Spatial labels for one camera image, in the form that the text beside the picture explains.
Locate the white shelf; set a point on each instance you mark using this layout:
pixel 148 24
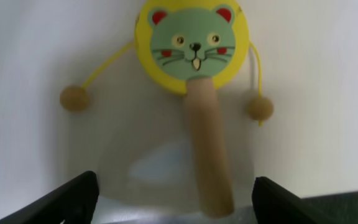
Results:
pixel 26 93

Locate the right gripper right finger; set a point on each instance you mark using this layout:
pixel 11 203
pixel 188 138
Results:
pixel 278 205

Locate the yellow rattle drum toy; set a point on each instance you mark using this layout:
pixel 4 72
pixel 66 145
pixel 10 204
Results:
pixel 194 43

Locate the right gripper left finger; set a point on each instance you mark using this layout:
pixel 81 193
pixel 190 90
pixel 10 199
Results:
pixel 67 202

